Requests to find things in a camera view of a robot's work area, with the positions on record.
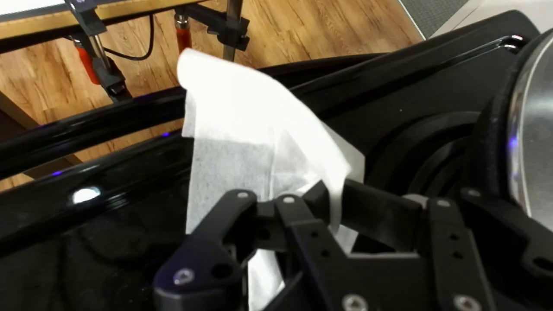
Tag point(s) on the black electric stove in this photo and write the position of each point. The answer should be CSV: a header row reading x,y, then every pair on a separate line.
x,y
58,219

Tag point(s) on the glass frying pan lid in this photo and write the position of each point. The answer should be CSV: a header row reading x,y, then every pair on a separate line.
x,y
537,132

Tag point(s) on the grey floor mat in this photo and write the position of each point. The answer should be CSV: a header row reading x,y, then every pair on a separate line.
x,y
433,10

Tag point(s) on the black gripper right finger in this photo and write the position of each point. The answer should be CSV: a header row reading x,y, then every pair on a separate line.
x,y
461,260

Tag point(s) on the white paper napkin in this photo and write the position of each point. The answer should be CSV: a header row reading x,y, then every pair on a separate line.
x,y
243,115

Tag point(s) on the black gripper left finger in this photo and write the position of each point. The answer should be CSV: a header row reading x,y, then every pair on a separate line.
x,y
196,271

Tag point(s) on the orange black bar clamp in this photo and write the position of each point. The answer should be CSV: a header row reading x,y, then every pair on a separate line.
x,y
231,29
106,72

